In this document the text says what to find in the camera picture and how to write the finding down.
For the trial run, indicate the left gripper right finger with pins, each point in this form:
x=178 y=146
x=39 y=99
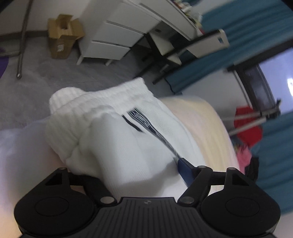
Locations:
x=197 y=180

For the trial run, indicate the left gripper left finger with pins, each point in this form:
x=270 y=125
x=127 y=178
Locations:
x=94 y=188

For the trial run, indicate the white sweatpants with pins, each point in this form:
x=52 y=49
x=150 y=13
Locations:
x=124 y=136

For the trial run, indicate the pink garment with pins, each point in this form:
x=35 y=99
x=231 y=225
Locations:
x=244 y=156

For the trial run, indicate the black garment pile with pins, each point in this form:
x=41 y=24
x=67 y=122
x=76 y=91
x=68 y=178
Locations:
x=252 y=170

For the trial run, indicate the pastel duvet bedding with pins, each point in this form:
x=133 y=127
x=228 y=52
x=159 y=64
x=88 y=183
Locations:
x=26 y=157

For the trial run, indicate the blue curtain right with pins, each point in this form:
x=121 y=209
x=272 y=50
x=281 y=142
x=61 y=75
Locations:
x=275 y=151

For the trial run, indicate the blue curtain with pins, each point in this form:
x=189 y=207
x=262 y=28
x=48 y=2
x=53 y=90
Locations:
x=275 y=151
x=250 y=26

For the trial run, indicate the dark framed window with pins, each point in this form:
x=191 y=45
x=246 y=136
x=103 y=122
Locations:
x=267 y=77

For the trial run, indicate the metal pole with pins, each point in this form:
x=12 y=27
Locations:
x=23 y=39

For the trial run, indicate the white black chair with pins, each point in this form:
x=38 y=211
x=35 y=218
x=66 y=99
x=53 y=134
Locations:
x=175 y=57

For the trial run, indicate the cardboard box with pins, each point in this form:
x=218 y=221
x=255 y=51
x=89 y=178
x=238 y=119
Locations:
x=63 y=32

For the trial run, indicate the white desk with drawers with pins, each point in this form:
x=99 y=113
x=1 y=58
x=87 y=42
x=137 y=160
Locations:
x=113 y=27

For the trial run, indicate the blue curtain left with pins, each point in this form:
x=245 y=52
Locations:
x=250 y=26

